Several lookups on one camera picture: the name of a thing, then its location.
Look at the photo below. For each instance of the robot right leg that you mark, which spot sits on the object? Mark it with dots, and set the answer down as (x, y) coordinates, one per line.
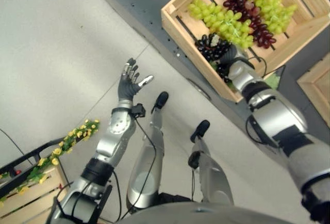
(211, 172)

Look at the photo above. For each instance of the big green grape bunch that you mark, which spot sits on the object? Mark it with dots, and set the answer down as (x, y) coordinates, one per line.
(273, 7)

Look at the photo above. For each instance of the yellow flower garland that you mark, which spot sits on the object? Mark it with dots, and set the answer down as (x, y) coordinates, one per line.
(64, 144)

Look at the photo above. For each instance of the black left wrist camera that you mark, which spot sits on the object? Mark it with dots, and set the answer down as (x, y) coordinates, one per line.
(138, 110)

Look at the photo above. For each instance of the long green grape bunch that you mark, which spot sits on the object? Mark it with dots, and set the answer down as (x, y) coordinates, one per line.
(227, 25)

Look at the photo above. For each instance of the dark red grape bunch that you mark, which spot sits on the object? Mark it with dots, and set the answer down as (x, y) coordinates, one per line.
(237, 0)

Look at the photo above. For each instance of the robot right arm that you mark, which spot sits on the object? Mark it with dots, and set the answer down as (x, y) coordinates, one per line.
(276, 113)

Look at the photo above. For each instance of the black metal frame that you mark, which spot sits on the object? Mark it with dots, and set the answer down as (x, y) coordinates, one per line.
(23, 160)

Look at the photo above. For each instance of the small black grape bunch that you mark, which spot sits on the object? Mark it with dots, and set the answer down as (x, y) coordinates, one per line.
(223, 71)

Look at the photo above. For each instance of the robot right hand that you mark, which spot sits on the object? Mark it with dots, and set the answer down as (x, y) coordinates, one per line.
(230, 56)

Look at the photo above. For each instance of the wooden crate with flowers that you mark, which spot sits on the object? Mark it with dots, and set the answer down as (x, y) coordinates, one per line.
(31, 198)

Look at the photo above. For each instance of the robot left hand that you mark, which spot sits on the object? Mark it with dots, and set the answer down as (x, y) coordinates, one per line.
(127, 87)

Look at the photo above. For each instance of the wooden crate with slats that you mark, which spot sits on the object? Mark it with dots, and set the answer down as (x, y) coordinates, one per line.
(291, 46)

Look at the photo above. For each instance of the light wooden crate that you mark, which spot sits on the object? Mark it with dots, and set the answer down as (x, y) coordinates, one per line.
(315, 84)

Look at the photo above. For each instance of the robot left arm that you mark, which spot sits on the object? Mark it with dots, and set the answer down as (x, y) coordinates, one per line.
(116, 136)

